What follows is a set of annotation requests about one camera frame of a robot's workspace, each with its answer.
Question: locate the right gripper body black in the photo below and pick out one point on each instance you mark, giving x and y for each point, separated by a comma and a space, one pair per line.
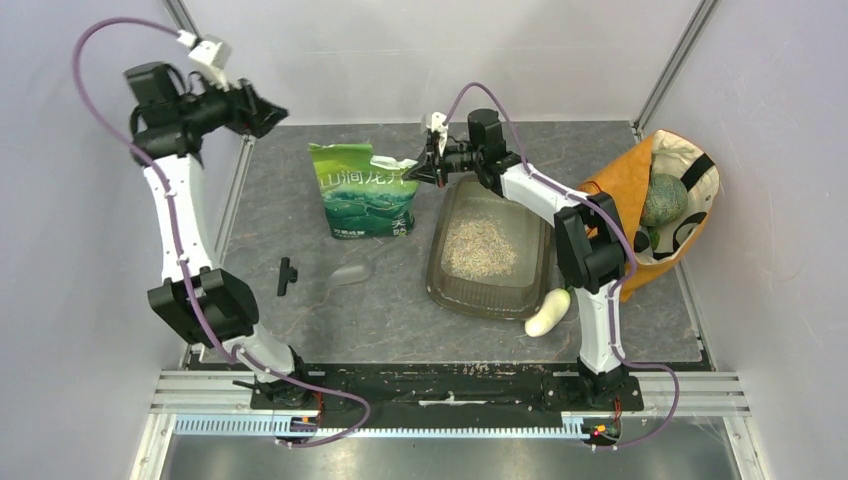
457, 158

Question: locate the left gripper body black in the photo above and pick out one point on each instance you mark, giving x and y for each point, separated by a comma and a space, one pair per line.
217, 109

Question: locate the green litter bag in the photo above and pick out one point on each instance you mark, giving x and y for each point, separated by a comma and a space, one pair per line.
364, 195

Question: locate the clear plastic scoop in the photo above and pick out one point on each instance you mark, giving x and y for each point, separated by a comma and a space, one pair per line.
360, 268

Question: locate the black bag clip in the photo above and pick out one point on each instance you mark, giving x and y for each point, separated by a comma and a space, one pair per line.
287, 274

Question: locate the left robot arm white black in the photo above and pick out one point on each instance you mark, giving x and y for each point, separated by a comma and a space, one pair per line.
199, 300

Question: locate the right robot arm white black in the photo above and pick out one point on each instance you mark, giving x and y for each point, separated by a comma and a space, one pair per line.
591, 247

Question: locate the poured litter granules pile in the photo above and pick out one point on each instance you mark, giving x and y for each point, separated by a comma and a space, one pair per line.
478, 248

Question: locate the grey plastic litter box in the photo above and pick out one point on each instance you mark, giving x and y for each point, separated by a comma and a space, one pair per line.
516, 296

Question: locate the white radish toy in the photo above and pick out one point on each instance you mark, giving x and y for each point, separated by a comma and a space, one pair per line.
553, 309

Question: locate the orange tote bag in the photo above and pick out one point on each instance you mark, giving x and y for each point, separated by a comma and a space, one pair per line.
626, 179

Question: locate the green melon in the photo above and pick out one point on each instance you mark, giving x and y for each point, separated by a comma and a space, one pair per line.
666, 200

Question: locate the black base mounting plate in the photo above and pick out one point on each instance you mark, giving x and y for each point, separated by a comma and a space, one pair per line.
430, 396

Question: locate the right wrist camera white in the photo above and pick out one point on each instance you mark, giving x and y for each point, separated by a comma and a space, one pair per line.
435, 126

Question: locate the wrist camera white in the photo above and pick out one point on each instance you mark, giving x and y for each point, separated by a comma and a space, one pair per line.
435, 126
210, 56

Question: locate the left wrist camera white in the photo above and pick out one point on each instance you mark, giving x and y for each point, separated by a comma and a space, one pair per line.
210, 56

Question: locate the aluminium frame rail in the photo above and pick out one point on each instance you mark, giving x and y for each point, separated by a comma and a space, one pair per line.
702, 394

